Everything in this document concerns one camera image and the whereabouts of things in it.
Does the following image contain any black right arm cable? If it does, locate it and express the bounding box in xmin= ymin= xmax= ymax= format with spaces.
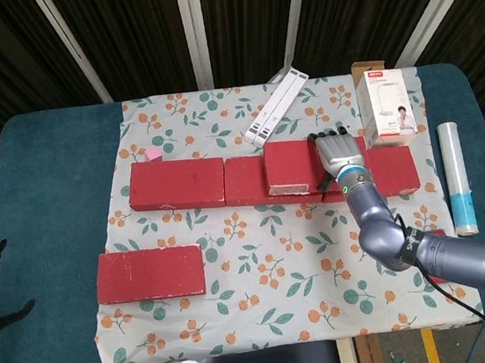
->
xmin=393 ymin=203 xmax=485 ymax=363

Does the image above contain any blue felt table cover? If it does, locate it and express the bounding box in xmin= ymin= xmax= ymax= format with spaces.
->
xmin=0 ymin=55 xmax=485 ymax=363

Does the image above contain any white folding stand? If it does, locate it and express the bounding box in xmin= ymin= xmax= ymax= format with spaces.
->
xmin=236 ymin=65 xmax=318 ymax=149

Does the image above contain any blue cable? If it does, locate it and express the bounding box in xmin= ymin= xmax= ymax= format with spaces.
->
xmin=461 ymin=320 xmax=485 ymax=363

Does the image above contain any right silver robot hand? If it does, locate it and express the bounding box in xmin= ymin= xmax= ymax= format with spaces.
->
xmin=306 ymin=122 xmax=371 ymax=192

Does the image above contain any clear tube with blue band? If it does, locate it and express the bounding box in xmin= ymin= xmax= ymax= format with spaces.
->
xmin=435 ymin=119 xmax=481 ymax=239

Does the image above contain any floral print tablecloth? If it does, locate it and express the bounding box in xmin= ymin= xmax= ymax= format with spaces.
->
xmin=65 ymin=58 xmax=485 ymax=363

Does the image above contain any white lamp box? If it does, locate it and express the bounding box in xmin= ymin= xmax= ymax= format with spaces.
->
xmin=352 ymin=64 xmax=420 ymax=151

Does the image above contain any white table leg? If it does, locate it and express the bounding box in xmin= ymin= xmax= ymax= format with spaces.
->
xmin=336 ymin=336 xmax=358 ymax=363

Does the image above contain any brown cardboard sheet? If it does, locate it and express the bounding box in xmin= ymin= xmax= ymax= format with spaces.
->
xmin=354 ymin=332 xmax=386 ymax=363

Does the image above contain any red brick with worn end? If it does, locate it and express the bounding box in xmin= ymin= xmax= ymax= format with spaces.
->
xmin=261 ymin=134 xmax=332 ymax=200

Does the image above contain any red foam brick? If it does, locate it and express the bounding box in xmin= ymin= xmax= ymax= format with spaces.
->
xmin=220 ymin=147 xmax=326 ymax=214
xmin=317 ymin=142 xmax=420 ymax=206
xmin=124 ymin=151 xmax=230 ymax=215
xmin=91 ymin=241 xmax=208 ymax=308

